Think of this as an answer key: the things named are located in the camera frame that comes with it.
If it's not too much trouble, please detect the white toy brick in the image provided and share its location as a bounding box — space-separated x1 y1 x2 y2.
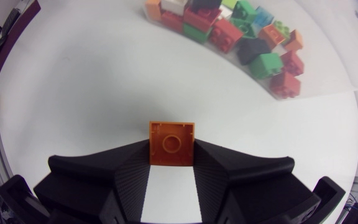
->
218 4 233 20
161 0 188 16

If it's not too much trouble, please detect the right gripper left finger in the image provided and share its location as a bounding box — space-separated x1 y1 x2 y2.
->
33 139 151 224

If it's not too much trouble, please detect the orange toy brick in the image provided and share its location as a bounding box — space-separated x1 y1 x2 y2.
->
283 29 304 52
257 24 286 50
149 121 196 167
144 0 163 22

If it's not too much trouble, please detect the black toy brick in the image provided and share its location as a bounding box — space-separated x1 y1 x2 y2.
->
237 37 272 66
191 0 223 11

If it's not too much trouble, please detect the clear plastic container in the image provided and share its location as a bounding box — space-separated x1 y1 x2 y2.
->
140 0 358 101

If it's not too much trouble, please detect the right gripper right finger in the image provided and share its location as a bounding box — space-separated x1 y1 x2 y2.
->
193 139 321 224

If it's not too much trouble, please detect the red toy brick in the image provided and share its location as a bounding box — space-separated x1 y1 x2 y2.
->
183 7 223 32
268 71 301 100
280 50 305 77
161 11 185 34
209 18 244 54

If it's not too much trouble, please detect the blue toy brick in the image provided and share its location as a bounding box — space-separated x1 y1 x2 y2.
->
252 6 275 29

